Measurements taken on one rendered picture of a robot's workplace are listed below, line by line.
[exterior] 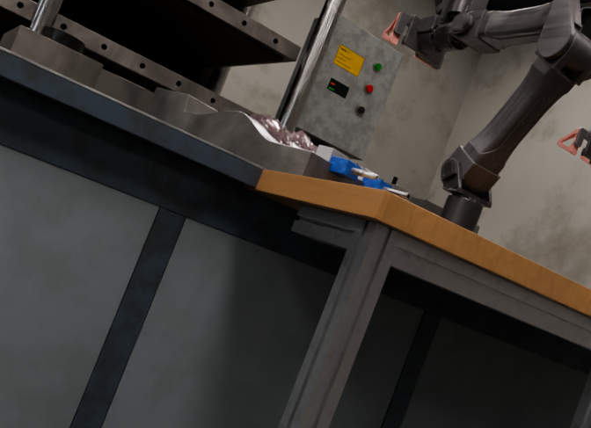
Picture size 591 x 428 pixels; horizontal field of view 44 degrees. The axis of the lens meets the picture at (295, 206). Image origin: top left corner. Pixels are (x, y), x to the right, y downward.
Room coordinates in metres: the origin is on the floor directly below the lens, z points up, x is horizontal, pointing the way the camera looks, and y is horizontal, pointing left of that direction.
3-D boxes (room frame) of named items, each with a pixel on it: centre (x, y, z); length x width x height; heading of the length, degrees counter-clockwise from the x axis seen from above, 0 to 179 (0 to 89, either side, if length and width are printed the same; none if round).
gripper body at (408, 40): (1.47, -0.14, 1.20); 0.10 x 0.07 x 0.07; 118
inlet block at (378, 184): (1.35, -0.14, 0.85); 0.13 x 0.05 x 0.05; 48
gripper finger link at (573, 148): (1.80, -0.60, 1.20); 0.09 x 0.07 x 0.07; 28
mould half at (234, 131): (1.49, 0.11, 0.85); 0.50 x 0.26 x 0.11; 48
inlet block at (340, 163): (1.27, -0.06, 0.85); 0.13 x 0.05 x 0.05; 48
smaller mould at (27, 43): (1.32, 0.52, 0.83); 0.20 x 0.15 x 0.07; 30
